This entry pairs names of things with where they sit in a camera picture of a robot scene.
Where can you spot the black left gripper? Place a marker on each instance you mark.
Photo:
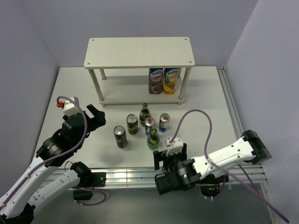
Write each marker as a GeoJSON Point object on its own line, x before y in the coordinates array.
{"type": "Point", "coordinates": [98, 119]}

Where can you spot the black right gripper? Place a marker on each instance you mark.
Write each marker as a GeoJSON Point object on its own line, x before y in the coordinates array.
{"type": "Point", "coordinates": [159, 156]}

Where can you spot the green glass bottle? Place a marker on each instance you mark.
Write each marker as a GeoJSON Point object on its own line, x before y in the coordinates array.
{"type": "Point", "coordinates": [153, 140]}
{"type": "Point", "coordinates": [144, 114]}

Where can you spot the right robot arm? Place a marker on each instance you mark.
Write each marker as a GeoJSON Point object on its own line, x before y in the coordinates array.
{"type": "Point", "coordinates": [183, 173]}

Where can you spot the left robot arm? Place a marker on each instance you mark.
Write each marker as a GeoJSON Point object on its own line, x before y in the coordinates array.
{"type": "Point", "coordinates": [23, 201]}

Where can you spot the white two-tier shelf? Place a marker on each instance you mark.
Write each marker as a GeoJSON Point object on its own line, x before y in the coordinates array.
{"type": "Point", "coordinates": [119, 68]}

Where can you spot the black can front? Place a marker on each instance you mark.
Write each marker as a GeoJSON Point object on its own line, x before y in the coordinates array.
{"type": "Point", "coordinates": [120, 136]}

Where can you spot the black can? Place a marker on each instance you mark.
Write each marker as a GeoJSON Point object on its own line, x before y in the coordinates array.
{"type": "Point", "coordinates": [132, 124]}
{"type": "Point", "coordinates": [120, 136]}

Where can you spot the black can rear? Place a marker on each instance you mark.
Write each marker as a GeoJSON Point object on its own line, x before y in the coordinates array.
{"type": "Point", "coordinates": [132, 124]}

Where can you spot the blue silver can right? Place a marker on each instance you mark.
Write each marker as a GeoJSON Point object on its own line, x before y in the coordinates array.
{"type": "Point", "coordinates": [164, 122]}

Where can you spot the blue silver can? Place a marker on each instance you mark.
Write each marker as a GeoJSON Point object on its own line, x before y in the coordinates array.
{"type": "Point", "coordinates": [164, 122]}
{"type": "Point", "coordinates": [149, 125]}

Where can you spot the blue silver can left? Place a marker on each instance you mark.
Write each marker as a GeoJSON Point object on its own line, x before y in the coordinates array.
{"type": "Point", "coordinates": [149, 125]}

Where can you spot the purple grape juice carton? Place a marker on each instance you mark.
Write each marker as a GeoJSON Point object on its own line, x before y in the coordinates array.
{"type": "Point", "coordinates": [155, 80]}

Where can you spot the yellow pineapple juice carton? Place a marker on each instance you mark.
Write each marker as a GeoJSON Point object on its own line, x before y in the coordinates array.
{"type": "Point", "coordinates": [170, 80]}

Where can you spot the aluminium front rail frame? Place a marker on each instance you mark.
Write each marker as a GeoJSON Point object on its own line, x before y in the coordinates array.
{"type": "Point", "coordinates": [143, 177]}

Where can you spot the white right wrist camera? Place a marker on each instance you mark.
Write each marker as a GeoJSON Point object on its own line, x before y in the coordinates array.
{"type": "Point", "coordinates": [173, 147]}

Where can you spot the aluminium right side rail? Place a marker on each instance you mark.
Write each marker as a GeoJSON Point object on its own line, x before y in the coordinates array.
{"type": "Point", "coordinates": [238, 129]}

